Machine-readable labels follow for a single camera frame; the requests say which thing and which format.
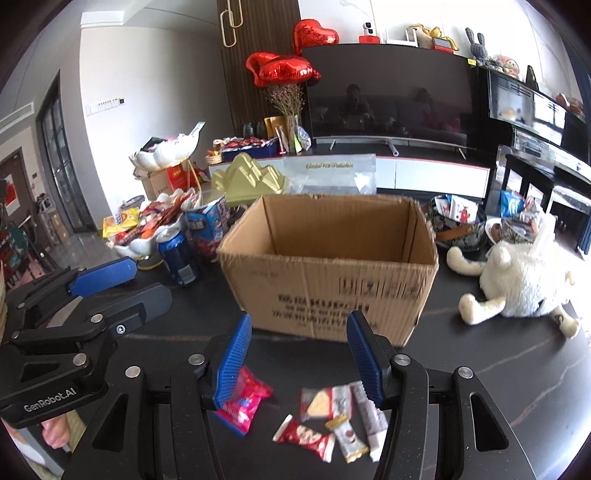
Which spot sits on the gold loop wall ornament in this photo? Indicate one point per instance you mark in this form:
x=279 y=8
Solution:
x=231 y=23

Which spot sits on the red and white snack packet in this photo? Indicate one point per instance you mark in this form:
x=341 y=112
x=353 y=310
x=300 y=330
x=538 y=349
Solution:
x=302 y=436

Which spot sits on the grey bunny plush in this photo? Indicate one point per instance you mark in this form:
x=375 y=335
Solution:
x=478 y=48

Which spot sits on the small patterned bowl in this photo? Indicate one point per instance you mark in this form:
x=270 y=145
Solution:
x=512 y=230

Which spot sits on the dried flower bunch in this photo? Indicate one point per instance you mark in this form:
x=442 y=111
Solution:
x=284 y=99

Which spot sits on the white shell snack bowl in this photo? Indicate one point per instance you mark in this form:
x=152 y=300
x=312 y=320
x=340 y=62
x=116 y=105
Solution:
x=147 y=221

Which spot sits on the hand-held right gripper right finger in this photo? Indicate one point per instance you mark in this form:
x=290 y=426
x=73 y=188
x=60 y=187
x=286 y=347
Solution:
x=364 y=360

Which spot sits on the white two-tier shell tray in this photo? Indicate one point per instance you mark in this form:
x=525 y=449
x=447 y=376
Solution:
x=166 y=154

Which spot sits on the brown floor carton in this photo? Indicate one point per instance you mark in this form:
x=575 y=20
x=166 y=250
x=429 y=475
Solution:
x=159 y=184

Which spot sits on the gold paper bag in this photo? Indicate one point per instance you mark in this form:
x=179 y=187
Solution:
x=273 y=127

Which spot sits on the gold mountain shaped box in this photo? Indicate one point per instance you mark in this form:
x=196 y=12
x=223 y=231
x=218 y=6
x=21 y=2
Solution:
x=249 y=180

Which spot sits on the red brown bag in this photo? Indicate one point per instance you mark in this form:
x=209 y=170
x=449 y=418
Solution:
x=570 y=102

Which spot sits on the clear plastic storage tub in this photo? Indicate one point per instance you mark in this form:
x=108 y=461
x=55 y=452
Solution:
x=134 y=202

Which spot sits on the black glass door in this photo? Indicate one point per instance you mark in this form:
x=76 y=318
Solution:
x=64 y=161

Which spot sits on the white tv cabinet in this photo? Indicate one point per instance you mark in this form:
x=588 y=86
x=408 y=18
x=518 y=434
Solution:
x=429 y=177

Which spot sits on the person's left hand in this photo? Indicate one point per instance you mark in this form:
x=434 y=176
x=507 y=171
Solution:
x=55 y=429

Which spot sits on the dark patterned bowl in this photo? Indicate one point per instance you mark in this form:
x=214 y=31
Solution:
x=455 y=240

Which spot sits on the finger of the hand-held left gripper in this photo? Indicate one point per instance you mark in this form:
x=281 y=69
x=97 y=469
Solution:
x=138 y=304
x=104 y=274

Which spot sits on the white plush sheep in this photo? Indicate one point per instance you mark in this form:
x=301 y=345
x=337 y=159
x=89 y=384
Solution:
x=521 y=277

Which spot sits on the cheese print snack packet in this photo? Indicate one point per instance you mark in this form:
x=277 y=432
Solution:
x=318 y=404

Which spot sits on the blue drink can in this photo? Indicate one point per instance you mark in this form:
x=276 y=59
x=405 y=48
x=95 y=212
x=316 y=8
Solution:
x=178 y=258

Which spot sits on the clear glass vase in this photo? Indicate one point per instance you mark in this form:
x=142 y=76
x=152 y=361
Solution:
x=290 y=136

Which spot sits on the pink snack packet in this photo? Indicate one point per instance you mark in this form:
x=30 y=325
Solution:
x=247 y=399

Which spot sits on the black flat screen television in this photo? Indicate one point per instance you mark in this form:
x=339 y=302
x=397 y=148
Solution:
x=392 y=92

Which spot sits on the black piano bench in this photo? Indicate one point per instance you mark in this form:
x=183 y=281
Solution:
x=570 y=198

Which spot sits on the black metronome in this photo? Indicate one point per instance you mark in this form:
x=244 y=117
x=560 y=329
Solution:
x=531 y=79

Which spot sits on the wall switch panel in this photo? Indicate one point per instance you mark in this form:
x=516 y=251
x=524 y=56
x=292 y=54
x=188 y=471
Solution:
x=105 y=106

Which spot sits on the white security camera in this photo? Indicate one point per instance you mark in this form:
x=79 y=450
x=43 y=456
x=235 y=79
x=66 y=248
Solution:
x=369 y=31

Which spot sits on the blue snack carton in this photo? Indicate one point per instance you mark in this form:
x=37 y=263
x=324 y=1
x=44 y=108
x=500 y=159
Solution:
x=207 y=228

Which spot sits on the grey white stick packet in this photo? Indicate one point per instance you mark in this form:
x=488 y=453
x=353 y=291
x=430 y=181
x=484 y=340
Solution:
x=374 y=420

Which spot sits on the black upright piano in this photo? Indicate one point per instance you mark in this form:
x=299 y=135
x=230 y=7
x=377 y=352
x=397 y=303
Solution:
x=521 y=101

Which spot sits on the white tissue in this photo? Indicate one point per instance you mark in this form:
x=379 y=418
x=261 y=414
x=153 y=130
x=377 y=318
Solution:
x=545 y=228

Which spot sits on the small plush dolls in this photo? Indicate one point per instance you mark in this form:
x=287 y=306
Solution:
x=505 y=65

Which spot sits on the gold figurine ornament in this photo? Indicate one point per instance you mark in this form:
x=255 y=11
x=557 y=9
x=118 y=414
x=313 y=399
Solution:
x=434 y=38

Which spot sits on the gold edged small snack packet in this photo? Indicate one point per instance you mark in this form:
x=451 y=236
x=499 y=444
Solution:
x=348 y=438

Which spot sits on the brown cardboard box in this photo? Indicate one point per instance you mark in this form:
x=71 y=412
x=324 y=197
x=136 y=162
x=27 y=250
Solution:
x=323 y=295

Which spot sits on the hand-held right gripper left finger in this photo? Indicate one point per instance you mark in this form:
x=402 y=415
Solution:
x=229 y=364

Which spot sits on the blue tray of sweets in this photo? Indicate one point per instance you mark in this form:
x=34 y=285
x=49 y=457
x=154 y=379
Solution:
x=247 y=147

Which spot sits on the blue snack bag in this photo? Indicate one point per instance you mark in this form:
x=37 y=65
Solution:
x=512 y=203

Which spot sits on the red heart foil balloon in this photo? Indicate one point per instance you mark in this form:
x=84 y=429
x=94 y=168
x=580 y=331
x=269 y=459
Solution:
x=314 y=36
x=291 y=71
x=261 y=64

